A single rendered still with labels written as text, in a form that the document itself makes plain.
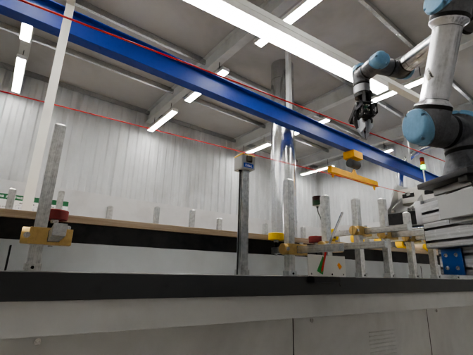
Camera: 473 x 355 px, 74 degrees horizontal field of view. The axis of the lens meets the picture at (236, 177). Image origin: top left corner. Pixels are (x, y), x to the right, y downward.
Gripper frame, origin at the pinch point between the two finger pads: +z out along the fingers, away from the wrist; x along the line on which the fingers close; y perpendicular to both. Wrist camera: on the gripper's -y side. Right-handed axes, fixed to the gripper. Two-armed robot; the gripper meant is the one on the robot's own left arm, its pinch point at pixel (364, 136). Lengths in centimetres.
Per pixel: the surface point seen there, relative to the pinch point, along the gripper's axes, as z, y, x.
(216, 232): 43, -27, -63
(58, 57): -68, -62, -167
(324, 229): 39, -30, -8
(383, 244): 47.5, -6.0, 7.9
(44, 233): 51, 22, -118
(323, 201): 24.0, -30.4, -8.0
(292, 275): 61, -19, -29
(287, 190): 22.3, -19.5, -30.5
